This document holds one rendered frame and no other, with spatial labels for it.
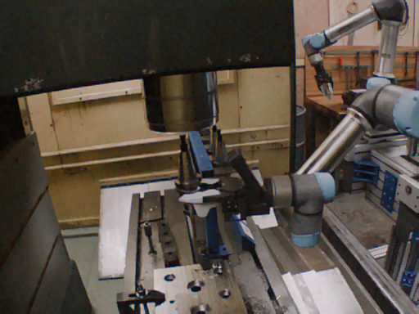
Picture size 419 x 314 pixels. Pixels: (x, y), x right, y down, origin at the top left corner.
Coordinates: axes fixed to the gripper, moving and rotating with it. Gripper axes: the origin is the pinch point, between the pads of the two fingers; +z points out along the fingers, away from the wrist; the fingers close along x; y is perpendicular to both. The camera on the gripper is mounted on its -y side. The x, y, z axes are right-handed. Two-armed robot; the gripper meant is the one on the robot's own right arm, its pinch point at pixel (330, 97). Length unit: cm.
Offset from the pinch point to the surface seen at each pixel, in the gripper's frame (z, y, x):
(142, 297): 33, 130, -44
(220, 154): 6, 92, -28
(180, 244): 33, 91, -56
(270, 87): -15.8, 11.6, -27.0
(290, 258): 57, 65, -27
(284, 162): 26.3, -1.1, -37.4
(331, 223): 53, 44, -11
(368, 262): 64, 66, 4
